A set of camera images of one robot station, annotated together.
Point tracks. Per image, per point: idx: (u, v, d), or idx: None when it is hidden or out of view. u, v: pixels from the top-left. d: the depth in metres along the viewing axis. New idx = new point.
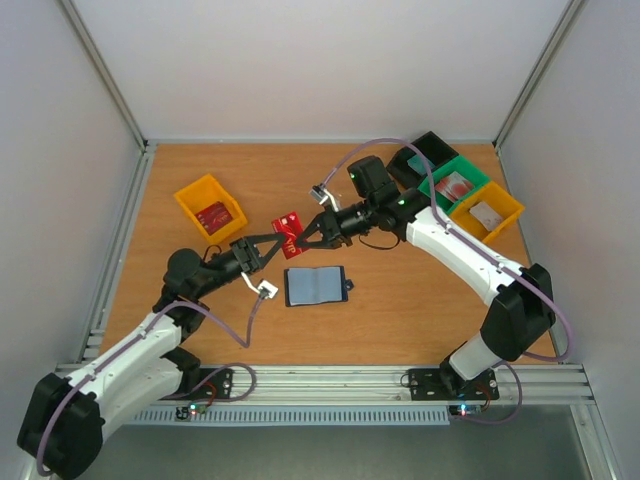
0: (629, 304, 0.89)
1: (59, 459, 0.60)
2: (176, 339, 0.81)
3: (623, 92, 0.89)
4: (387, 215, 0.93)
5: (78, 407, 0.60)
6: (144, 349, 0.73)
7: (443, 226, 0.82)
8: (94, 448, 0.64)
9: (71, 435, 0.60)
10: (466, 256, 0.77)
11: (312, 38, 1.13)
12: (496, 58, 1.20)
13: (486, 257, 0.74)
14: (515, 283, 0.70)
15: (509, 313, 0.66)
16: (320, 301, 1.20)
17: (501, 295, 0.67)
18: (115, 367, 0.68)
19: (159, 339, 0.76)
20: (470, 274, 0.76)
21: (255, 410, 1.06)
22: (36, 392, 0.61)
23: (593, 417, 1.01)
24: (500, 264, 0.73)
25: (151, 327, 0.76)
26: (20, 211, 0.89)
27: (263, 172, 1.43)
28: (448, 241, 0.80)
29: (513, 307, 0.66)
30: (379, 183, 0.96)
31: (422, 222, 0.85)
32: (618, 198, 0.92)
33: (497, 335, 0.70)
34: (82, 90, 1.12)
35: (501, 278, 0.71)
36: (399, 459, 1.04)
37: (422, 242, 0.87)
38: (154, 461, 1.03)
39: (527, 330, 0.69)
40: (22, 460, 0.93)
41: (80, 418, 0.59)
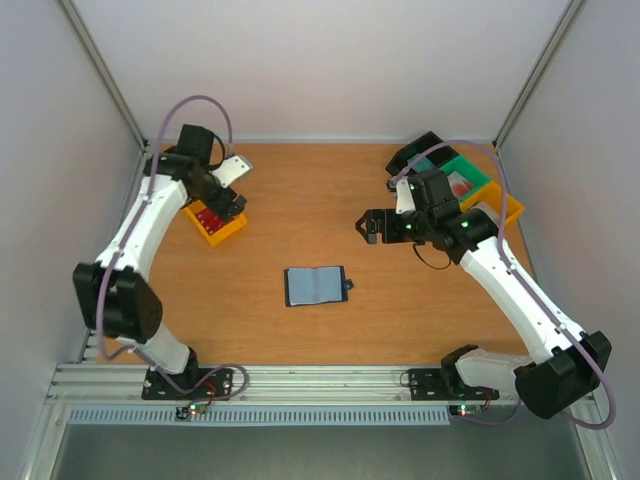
0: (628, 303, 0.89)
1: (129, 326, 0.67)
2: (184, 194, 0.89)
3: (622, 92, 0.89)
4: (444, 234, 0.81)
5: (123, 279, 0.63)
6: (155, 211, 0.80)
7: (506, 265, 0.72)
8: (152, 308, 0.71)
9: (128, 303, 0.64)
10: (527, 304, 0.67)
11: (313, 39, 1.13)
12: (495, 58, 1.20)
13: (548, 311, 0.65)
14: (571, 348, 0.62)
15: (556, 381, 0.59)
16: (320, 301, 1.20)
17: (553, 361, 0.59)
18: (138, 233, 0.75)
19: (165, 200, 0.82)
20: (525, 331, 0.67)
21: (255, 410, 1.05)
22: (77, 281, 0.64)
23: (593, 417, 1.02)
24: (561, 324, 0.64)
25: (152, 193, 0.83)
26: (21, 210, 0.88)
27: (263, 172, 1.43)
28: (507, 281, 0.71)
29: (565, 378, 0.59)
30: (440, 199, 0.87)
31: (483, 252, 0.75)
32: (617, 198, 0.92)
33: (528, 387, 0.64)
34: (81, 90, 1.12)
35: (558, 340, 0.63)
36: (399, 460, 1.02)
37: (476, 273, 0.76)
38: (152, 461, 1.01)
39: (565, 394, 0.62)
40: (23, 460, 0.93)
41: (127, 291, 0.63)
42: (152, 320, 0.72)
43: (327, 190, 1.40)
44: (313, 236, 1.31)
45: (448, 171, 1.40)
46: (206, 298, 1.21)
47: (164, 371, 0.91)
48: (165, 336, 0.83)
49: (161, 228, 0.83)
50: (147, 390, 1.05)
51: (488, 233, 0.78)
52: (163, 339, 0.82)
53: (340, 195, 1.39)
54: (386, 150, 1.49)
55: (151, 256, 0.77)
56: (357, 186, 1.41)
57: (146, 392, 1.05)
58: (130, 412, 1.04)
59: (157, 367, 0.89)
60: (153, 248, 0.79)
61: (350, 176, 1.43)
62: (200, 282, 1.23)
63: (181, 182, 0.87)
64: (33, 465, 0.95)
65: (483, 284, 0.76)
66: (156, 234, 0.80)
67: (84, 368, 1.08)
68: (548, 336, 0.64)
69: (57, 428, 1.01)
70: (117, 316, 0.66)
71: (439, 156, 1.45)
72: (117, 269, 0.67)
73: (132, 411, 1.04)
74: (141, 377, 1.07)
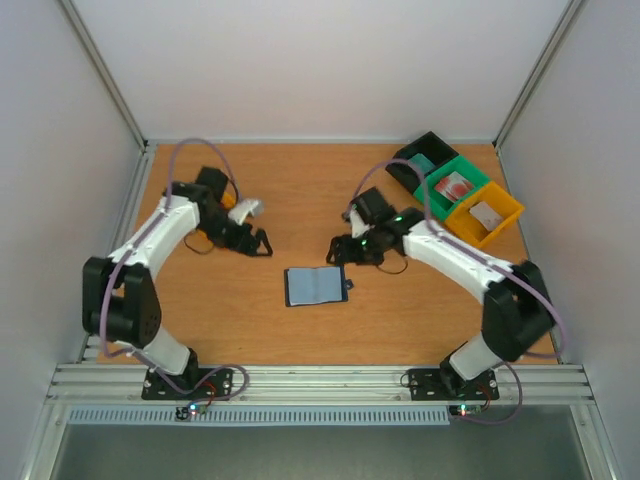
0: (628, 302, 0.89)
1: (126, 328, 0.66)
2: (196, 218, 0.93)
3: (621, 91, 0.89)
4: (386, 233, 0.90)
5: (132, 275, 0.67)
6: (170, 223, 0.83)
7: (434, 234, 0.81)
8: (152, 314, 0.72)
9: (133, 299, 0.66)
10: (458, 258, 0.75)
11: (313, 39, 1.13)
12: (496, 58, 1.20)
13: (475, 256, 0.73)
14: (505, 280, 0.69)
15: (499, 309, 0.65)
16: (320, 301, 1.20)
17: (488, 294, 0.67)
18: (152, 240, 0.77)
19: (179, 216, 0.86)
20: (467, 281, 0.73)
21: (255, 410, 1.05)
22: (87, 273, 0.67)
23: (593, 417, 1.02)
24: (489, 263, 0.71)
25: (169, 208, 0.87)
26: (21, 210, 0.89)
27: (263, 172, 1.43)
28: (440, 248, 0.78)
29: (506, 304, 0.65)
30: (376, 206, 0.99)
31: (418, 234, 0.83)
32: (616, 197, 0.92)
33: (493, 331, 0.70)
34: (81, 89, 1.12)
35: (489, 275, 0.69)
36: (399, 459, 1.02)
37: (420, 256, 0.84)
38: (152, 462, 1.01)
39: (523, 330, 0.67)
40: (22, 459, 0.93)
41: (135, 287, 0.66)
42: (150, 327, 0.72)
43: (327, 190, 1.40)
44: (313, 236, 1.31)
45: (448, 171, 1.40)
46: (206, 297, 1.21)
47: (163, 372, 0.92)
48: (166, 339, 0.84)
49: (174, 242, 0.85)
50: (147, 390, 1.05)
51: (418, 218, 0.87)
52: (163, 342, 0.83)
53: (340, 195, 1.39)
54: (386, 150, 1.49)
55: (160, 264, 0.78)
56: (357, 186, 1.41)
57: (146, 391, 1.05)
58: (130, 412, 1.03)
59: (156, 368, 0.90)
60: (162, 256, 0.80)
61: (350, 176, 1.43)
62: (200, 282, 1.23)
63: (196, 206, 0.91)
64: (33, 465, 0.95)
65: (430, 263, 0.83)
66: (166, 246, 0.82)
67: (85, 368, 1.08)
68: (480, 274, 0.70)
69: (57, 428, 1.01)
70: (117, 314, 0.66)
71: (439, 156, 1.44)
72: (126, 266, 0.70)
73: (131, 412, 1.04)
74: (141, 377, 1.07)
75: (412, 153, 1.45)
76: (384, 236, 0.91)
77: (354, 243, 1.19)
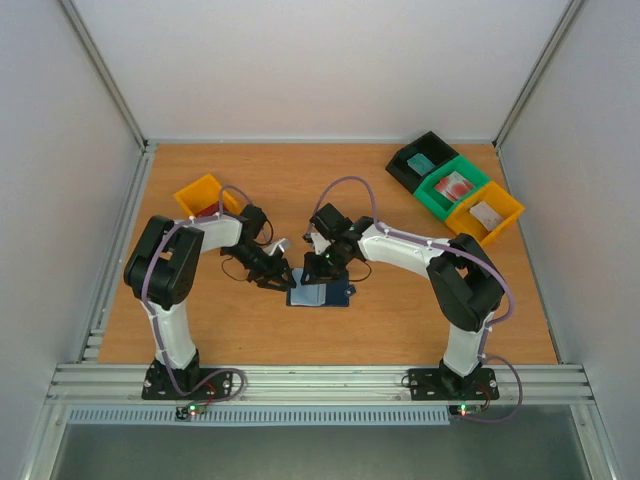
0: (627, 302, 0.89)
1: (161, 285, 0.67)
2: (236, 238, 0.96)
3: (621, 90, 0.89)
4: (344, 243, 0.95)
5: (189, 235, 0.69)
6: (220, 225, 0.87)
7: (381, 233, 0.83)
8: (187, 282, 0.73)
9: (182, 256, 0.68)
10: (403, 246, 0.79)
11: (312, 40, 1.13)
12: (496, 58, 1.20)
13: (416, 240, 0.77)
14: (445, 253, 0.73)
15: (441, 279, 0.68)
16: (320, 301, 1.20)
17: (430, 270, 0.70)
18: (206, 226, 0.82)
19: (229, 224, 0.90)
20: (416, 264, 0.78)
21: (255, 410, 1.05)
22: (150, 223, 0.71)
23: (593, 417, 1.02)
24: (427, 243, 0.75)
25: (223, 214, 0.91)
26: (20, 209, 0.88)
27: (264, 172, 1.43)
28: (388, 242, 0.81)
29: (446, 272, 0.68)
30: (334, 222, 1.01)
31: (367, 234, 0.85)
32: (615, 196, 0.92)
33: (451, 307, 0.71)
34: (82, 90, 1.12)
35: (431, 254, 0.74)
36: (399, 459, 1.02)
37: (378, 256, 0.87)
38: (152, 461, 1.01)
39: (476, 299, 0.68)
40: (22, 460, 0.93)
41: (186, 244, 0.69)
42: (182, 294, 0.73)
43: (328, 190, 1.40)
44: None
45: (448, 171, 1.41)
46: (206, 297, 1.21)
47: (168, 364, 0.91)
48: (183, 320, 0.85)
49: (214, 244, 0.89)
50: (147, 390, 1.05)
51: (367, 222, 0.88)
52: (181, 323, 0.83)
53: (339, 195, 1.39)
54: (386, 150, 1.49)
55: None
56: (358, 186, 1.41)
57: (146, 392, 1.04)
58: (131, 412, 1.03)
59: (164, 353, 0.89)
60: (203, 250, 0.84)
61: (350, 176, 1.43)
62: (199, 282, 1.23)
63: (239, 226, 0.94)
64: (33, 465, 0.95)
65: (387, 259, 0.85)
66: (210, 243, 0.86)
67: (84, 369, 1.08)
68: (424, 255, 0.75)
69: (57, 428, 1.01)
70: (157, 270, 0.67)
71: (439, 156, 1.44)
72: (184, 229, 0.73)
73: (131, 411, 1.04)
74: (141, 376, 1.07)
75: (412, 153, 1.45)
76: (343, 247, 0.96)
77: (319, 260, 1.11)
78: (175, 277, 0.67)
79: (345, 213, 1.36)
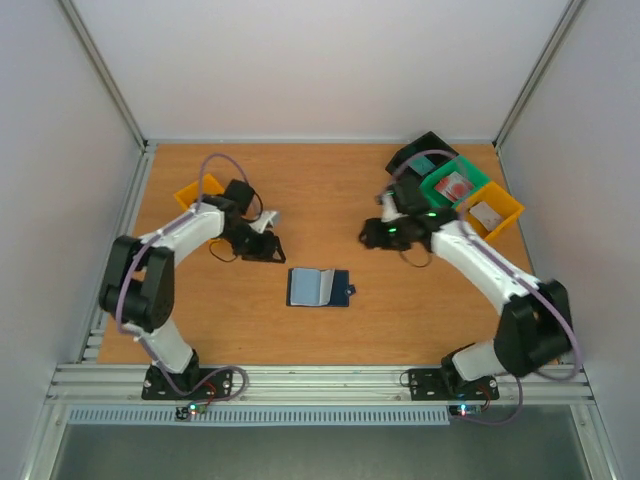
0: (627, 303, 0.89)
1: (138, 310, 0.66)
2: (220, 226, 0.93)
3: (620, 91, 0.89)
4: (415, 225, 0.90)
5: (157, 256, 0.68)
6: (197, 223, 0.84)
7: (463, 236, 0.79)
8: (167, 301, 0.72)
9: (153, 280, 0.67)
10: (483, 264, 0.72)
11: (311, 40, 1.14)
12: (496, 58, 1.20)
13: (502, 266, 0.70)
14: (528, 295, 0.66)
15: (513, 322, 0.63)
16: (320, 302, 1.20)
17: (506, 305, 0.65)
18: (179, 233, 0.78)
19: (207, 219, 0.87)
20: (488, 289, 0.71)
21: (255, 410, 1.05)
22: (114, 248, 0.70)
23: (593, 417, 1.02)
24: (514, 273, 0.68)
25: (199, 209, 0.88)
26: (20, 210, 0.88)
27: (263, 172, 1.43)
28: (464, 247, 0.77)
29: (523, 319, 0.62)
30: (412, 199, 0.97)
31: (448, 232, 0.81)
32: (616, 197, 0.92)
33: (506, 346, 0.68)
34: (82, 90, 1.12)
35: (512, 289, 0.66)
36: (399, 459, 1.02)
37: (447, 253, 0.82)
38: (152, 461, 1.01)
39: (537, 349, 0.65)
40: (22, 461, 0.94)
41: (154, 266, 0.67)
42: (163, 315, 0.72)
43: (328, 190, 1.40)
44: (314, 236, 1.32)
45: (448, 171, 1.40)
46: (206, 297, 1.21)
47: (164, 369, 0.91)
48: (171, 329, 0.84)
49: (195, 243, 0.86)
50: (147, 390, 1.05)
51: (448, 217, 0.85)
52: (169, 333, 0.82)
53: (340, 195, 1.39)
54: (386, 150, 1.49)
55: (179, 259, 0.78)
56: (358, 186, 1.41)
57: (146, 391, 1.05)
58: (129, 412, 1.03)
59: (157, 363, 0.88)
60: (183, 254, 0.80)
61: (350, 176, 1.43)
62: (197, 281, 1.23)
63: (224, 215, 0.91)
64: (33, 465, 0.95)
65: (456, 262, 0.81)
66: (191, 244, 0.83)
67: (85, 369, 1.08)
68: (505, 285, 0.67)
69: (57, 428, 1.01)
70: (132, 296, 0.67)
71: (440, 156, 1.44)
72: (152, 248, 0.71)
73: (131, 411, 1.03)
74: (141, 376, 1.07)
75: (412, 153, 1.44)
76: (413, 228, 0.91)
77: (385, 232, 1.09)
78: (151, 302, 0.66)
79: (345, 213, 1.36)
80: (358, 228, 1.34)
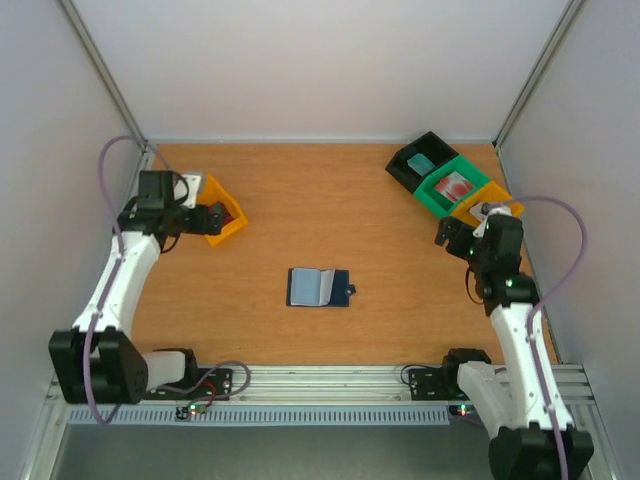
0: (628, 303, 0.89)
1: (115, 391, 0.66)
2: (156, 247, 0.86)
3: (619, 89, 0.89)
4: (489, 279, 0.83)
5: (106, 342, 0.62)
6: (130, 267, 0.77)
7: (527, 332, 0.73)
8: (138, 366, 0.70)
9: (116, 368, 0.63)
10: (526, 375, 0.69)
11: (310, 40, 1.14)
12: (496, 57, 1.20)
13: (544, 387, 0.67)
14: (551, 429, 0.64)
15: (517, 448, 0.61)
16: (320, 301, 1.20)
17: (524, 428, 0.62)
18: (116, 295, 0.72)
19: (140, 253, 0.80)
20: (517, 398, 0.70)
21: (255, 410, 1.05)
22: (53, 352, 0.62)
23: (593, 417, 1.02)
24: (551, 404, 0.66)
25: (125, 249, 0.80)
26: (19, 209, 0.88)
27: (264, 173, 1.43)
28: (523, 349, 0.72)
29: (530, 453, 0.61)
30: (505, 250, 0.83)
31: (512, 314, 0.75)
32: (616, 196, 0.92)
33: (502, 453, 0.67)
34: (82, 89, 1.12)
35: (539, 416, 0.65)
36: (399, 459, 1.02)
37: (498, 330, 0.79)
38: (152, 461, 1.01)
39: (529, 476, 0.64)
40: (22, 460, 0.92)
41: (108, 355, 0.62)
42: (139, 380, 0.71)
43: (328, 190, 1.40)
44: (313, 236, 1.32)
45: (448, 171, 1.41)
46: (206, 297, 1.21)
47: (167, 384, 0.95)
48: (155, 362, 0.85)
49: (139, 282, 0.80)
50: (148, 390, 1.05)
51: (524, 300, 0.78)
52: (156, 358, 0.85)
53: (340, 195, 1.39)
54: (386, 150, 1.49)
55: (129, 316, 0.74)
56: (358, 186, 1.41)
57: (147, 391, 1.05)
58: (130, 412, 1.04)
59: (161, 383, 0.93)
60: (130, 307, 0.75)
61: (350, 176, 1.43)
62: (197, 281, 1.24)
63: (153, 237, 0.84)
64: (33, 465, 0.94)
65: (502, 344, 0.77)
66: (135, 292, 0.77)
67: None
68: (534, 408, 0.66)
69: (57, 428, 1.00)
70: (101, 385, 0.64)
71: (439, 156, 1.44)
72: (97, 332, 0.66)
73: (131, 411, 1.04)
74: None
75: (412, 153, 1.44)
76: (484, 279, 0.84)
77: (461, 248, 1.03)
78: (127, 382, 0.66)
79: (345, 213, 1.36)
80: (358, 228, 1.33)
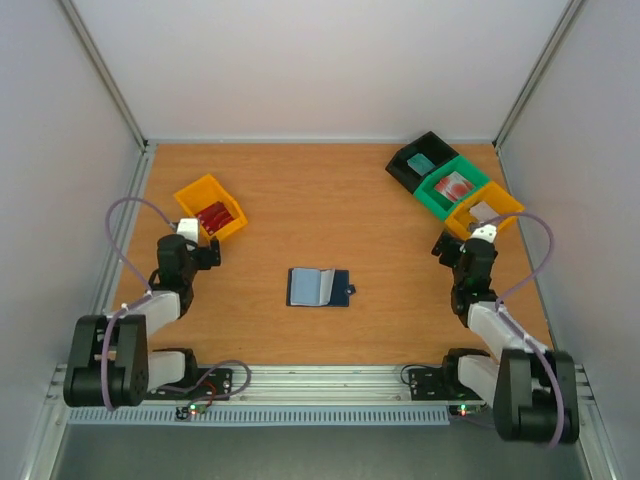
0: (628, 303, 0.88)
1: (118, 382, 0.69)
2: (177, 308, 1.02)
3: (620, 89, 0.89)
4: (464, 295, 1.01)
5: (128, 322, 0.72)
6: (156, 302, 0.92)
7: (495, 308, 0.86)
8: (143, 373, 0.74)
9: (127, 350, 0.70)
10: (501, 328, 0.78)
11: (310, 41, 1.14)
12: (496, 57, 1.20)
13: (516, 329, 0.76)
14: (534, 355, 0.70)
15: (509, 370, 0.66)
16: (319, 302, 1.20)
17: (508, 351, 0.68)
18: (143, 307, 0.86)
19: (166, 299, 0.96)
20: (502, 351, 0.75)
21: (255, 410, 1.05)
22: (81, 327, 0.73)
23: (594, 418, 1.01)
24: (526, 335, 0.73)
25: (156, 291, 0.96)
26: (20, 209, 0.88)
27: (264, 173, 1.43)
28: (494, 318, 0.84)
29: (519, 370, 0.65)
30: (477, 274, 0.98)
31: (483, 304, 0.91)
32: (616, 196, 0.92)
33: (500, 400, 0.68)
34: (82, 90, 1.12)
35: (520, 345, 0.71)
36: (399, 459, 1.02)
37: (478, 328, 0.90)
38: (152, 461, 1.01)
39: (529, 409, 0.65)
40: (23, 460, 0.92)
41: (125, 333, 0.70)
42: (141, 388, 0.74)
43: (328, 190, 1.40)
44: (313, 236, 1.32)
45: (448, 171, 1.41)
46: (206, 296, 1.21)
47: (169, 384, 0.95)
48: (158, 366, 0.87)
49: (160, 320, 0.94)
50: None
51: None
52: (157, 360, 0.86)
53: (340, 195, 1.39)
54: (386, 150, 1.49)
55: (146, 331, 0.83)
56: (358, 186, 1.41)
57: None
58: (129, 412, 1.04)
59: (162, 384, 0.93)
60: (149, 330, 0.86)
61: (350, 176, 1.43)
62: (197, 280, 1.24)
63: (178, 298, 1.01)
64: (33, 464, 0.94)
65: (483, 333, 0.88)
66: (154, 323, 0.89)
67: None
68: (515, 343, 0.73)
69: (57, 428, 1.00)
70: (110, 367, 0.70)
71: (439, 156, 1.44)
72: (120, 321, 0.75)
73: (129, 411, 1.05)
74: None
75: (412, 153, 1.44)
76: (459, 295, 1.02)
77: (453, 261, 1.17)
78: (127, 374, 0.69)
79: (345, 213, 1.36)
80: (358, 228, 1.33)
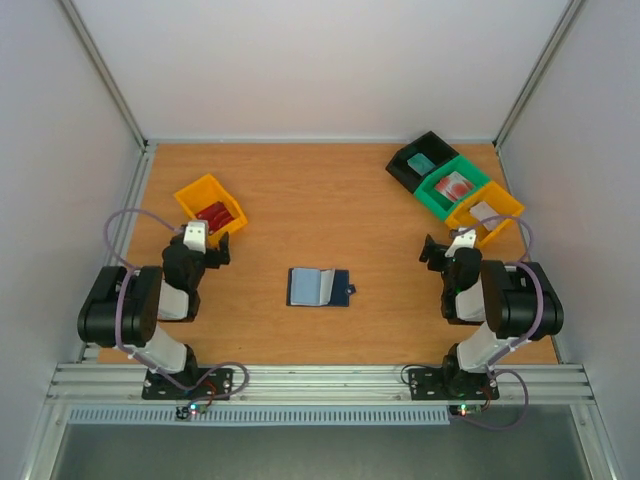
0: (627, 302, 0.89)
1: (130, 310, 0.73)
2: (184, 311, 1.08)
3: (620, 89, 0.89)
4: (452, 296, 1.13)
5: (147, 270, 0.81)
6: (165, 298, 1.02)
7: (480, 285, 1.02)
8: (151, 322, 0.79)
9: (143, 287, 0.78)
10: None
11: (310, 41, 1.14)
12: (496, 57, 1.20)
13: None
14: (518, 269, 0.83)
15: (488, 267, 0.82)
16: (319, 301, 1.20)
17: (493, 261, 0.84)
18: None
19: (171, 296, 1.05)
20: None
21: (255, 410, 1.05)
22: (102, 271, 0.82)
23: (593, 418, 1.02)
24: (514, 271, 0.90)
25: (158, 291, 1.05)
26: (20, 209, 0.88)
27: (264, 172, 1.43)
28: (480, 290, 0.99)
29: (496, 266, 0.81)
30: (464, 280, 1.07)
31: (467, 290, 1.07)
32: (616, 195, 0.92)
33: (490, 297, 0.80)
34: (82, 89, 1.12)
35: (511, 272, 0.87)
36: (400, 459, 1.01)
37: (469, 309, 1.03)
38: (152, 460, 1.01)
39: (512, 292, 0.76)
40: (23, 459, 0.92)
41: (145, 275, 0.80)
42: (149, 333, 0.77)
43: (328, 190, 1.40)
44: (313, 236, 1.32)
45: (448, 171, 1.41)
46: (206, 296, 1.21)
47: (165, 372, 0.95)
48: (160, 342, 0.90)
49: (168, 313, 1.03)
50: (147, 389, 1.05)
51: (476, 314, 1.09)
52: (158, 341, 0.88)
53: (340, 195, 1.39)
54: (386, 150, 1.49)
55: None
56: (358, 186, 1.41)
57: (146, 391, 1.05)
58: (129, 411, 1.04)
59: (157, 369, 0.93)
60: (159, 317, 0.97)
61: (350, 176, 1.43)
62: None
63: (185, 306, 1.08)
64: (33, 464, 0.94)
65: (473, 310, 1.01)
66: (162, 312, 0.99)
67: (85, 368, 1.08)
68: None
69: (57, 428, 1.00)
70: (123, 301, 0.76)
71: (439, 155, 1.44)
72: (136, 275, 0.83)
73: (128, 411, 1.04)
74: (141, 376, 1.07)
75: (412, 153, 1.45)
76: (449, 296, 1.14)
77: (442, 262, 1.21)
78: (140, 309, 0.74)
79: (345, 213, 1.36)
80: (358, 227, 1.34)
